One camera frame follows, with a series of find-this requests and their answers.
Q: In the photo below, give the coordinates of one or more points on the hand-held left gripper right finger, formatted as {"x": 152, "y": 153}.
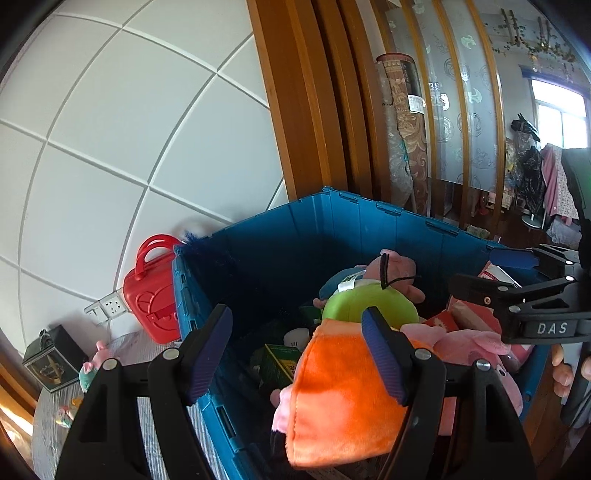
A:
{"x": 383, "y": 355}

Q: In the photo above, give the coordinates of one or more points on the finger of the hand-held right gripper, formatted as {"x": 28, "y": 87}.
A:
{"x": 512, "y": 258}
{"x": 480, "y": 290}

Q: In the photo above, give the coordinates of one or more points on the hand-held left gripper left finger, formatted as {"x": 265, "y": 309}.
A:
{"x": 212, "y": 350}

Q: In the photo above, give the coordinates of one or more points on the pig plush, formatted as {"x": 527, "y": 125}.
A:
{"x": 341, "y": 397}
{"x": 364, "y": 304}

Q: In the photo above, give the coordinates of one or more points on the green medicine box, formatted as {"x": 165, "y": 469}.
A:
{"x": 277, "y": 364}

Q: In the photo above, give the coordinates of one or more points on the blue plastic crate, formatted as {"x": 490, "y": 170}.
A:
{"x": 258, "y": 258}

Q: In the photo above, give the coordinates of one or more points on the person's right hand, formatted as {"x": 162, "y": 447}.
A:
{"x": 562, "y": 369}

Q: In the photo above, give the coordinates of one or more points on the red packet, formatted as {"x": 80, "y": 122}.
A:
{"x": 442, "y": 321}

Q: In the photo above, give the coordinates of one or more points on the pig plush in green dress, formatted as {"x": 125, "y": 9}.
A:
{"x": 364, "y": 304}

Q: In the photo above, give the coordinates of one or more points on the red toy suitcase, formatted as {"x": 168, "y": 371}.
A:
{"x": 152, "y": 295}

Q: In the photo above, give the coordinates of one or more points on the hanging clothes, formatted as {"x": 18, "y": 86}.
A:
{"x": 535, "y": 175}

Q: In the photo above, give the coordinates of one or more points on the plush doll in teal dress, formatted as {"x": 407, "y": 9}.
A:
{"x": 92, "y": 369}

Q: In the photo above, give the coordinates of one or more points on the window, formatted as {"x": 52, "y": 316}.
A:
{"x": 561, "y": 115}

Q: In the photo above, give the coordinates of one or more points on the small yellow toy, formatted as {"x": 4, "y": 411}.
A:
{"x": 69, "y": 410}

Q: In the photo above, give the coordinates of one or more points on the black gift box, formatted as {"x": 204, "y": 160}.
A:
{"x": 53, "y": 360}

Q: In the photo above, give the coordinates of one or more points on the rolled patterned carpet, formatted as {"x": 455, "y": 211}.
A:
{"x": 406, "y": 134}

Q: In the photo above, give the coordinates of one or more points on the frosted glass sliding door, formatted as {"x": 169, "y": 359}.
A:
{"x": 461, "y": 92}

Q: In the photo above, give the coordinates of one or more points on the white wall socket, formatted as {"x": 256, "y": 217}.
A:
{"x": 114, "y": 306}

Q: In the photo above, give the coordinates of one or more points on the wooden door frame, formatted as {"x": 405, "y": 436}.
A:
{"x": 304, "y": 92}

